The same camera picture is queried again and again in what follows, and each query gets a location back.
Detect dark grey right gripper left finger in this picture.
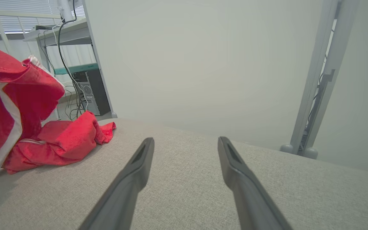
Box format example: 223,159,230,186
78,137,155,230

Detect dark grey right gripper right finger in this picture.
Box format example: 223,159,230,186
218,136,294,230

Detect red jersey with white sleeves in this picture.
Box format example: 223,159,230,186
0,42,117,182

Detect black computer tower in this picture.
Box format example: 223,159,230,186
71,69,111,116

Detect grey metal desk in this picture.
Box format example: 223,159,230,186
23,18,92,69

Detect white window blinds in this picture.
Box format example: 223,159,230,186
0,0,85,34

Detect grey single partition post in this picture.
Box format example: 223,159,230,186
82,0,118,119

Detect grey double partition post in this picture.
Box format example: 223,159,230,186
280,0,360,159

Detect thick black cable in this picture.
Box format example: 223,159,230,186
57,0,90,120

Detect white stand post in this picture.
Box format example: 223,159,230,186
56,0,76,23

